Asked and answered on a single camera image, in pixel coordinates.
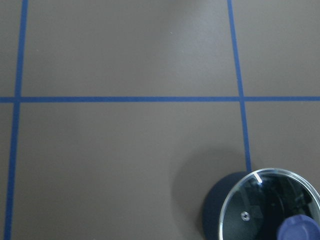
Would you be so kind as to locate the brown table mat blue grid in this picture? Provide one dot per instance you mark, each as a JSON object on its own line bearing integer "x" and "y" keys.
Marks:
{"x": 118, "y": 116}

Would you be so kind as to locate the glass lid purple knob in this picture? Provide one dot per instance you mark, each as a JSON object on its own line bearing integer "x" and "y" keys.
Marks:
{"x": 259, "y": 203}

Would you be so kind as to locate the dark blue saucepan purple handle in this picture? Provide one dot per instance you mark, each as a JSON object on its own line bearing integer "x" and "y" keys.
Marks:
{"x": 294, "y": 228}

